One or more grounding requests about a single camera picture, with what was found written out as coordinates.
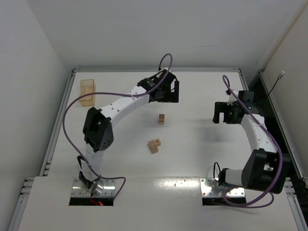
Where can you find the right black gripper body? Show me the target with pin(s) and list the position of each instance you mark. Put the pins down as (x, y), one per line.
(220, 107)

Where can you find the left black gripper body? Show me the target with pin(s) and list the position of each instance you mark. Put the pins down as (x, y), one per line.
(175, 90)

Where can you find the wooden cube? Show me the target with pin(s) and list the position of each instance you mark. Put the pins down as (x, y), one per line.
(161, 117)

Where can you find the wooden block letter H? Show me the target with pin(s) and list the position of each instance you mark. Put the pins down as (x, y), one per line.
(157, 142)

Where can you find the transparent orange plastic container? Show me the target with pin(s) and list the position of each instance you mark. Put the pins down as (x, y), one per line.
(87, 86)

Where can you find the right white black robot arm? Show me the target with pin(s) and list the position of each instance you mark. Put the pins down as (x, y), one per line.
(264, 163)

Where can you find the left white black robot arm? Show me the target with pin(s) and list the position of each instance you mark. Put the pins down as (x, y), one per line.
(99, 123)

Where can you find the front left wooden block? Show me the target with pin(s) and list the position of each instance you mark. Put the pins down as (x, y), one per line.
(153, 147)

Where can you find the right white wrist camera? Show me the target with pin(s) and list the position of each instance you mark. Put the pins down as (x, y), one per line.
(232, 99)

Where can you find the black wall cable white plug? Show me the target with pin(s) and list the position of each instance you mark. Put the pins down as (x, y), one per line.
(280, 75)

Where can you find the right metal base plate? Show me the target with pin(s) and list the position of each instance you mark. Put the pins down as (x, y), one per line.
(210, 189)

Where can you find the metal base plate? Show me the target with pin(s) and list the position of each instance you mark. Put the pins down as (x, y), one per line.
(99, 189)
(210, 189)

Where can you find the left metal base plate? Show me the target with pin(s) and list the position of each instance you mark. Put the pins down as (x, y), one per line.
(99, 189)

